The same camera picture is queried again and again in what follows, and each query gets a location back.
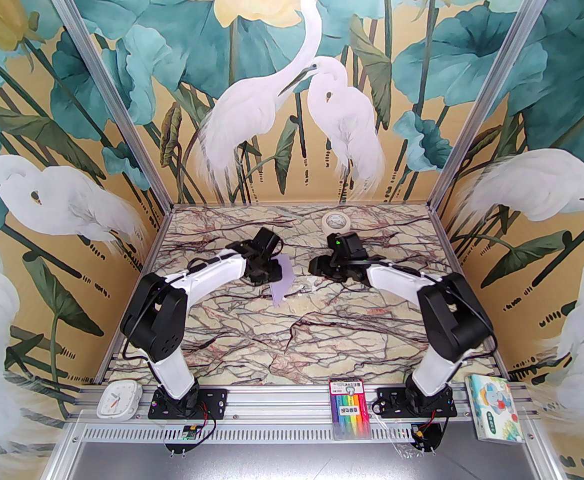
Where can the lilac paper sheet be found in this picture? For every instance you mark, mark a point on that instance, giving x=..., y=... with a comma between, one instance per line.
x=281, y=288

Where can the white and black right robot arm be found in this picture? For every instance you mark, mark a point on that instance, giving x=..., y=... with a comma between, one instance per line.
x=434, y=373

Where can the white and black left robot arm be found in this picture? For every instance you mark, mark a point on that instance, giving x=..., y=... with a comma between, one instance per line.
x=174, y=373

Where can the white square alarm clock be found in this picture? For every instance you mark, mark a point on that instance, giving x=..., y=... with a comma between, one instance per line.
x=119, y=400

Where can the white masking tape roll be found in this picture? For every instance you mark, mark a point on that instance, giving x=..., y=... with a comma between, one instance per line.
x=336, y=231

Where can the coloured marker pen pack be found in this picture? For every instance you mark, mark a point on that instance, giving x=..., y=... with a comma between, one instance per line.
x=351, y=410

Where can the small green circuit board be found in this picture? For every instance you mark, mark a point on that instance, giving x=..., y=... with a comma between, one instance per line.
x=189, y=433

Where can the yellow power connector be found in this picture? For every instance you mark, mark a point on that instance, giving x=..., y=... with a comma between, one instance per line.
x=421, y=434

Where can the cartoon printed tissue pack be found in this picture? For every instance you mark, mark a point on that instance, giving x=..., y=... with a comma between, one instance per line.
x=494, y=410

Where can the aluminium table side rail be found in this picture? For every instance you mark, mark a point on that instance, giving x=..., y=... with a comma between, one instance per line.
x=447, y=248
x=154, y=248

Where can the aluminium frame rail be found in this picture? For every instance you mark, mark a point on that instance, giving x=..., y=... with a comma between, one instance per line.
x=281, y=400

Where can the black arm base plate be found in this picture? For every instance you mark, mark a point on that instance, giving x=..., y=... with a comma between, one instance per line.
x=387, y=400
x=216, y=398

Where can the black mounting bracket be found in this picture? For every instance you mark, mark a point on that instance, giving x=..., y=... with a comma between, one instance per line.
x=432, y=445

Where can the aluminium frame post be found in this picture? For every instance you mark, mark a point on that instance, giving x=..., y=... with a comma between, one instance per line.
x=111, y=88
x=490, y=88

